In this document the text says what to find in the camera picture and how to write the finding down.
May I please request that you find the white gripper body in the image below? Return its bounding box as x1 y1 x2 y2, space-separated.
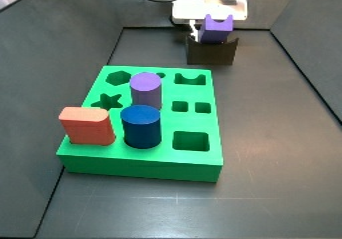
171 0 247 24

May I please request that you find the purple arch block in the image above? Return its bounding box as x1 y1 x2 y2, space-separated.
198 14 234 44

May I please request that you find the black arch fixture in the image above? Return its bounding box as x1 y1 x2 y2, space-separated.
186 36 239 65

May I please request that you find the green shape sorter board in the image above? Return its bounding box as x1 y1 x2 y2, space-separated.
56 66 223 182

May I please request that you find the purple cylinder block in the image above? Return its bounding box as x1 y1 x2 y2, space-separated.
130 72 162 109

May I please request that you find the blue cylinder block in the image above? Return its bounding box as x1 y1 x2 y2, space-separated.
120 105 162 149

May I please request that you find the red rounded block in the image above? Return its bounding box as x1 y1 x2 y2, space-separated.
59 107 116 146

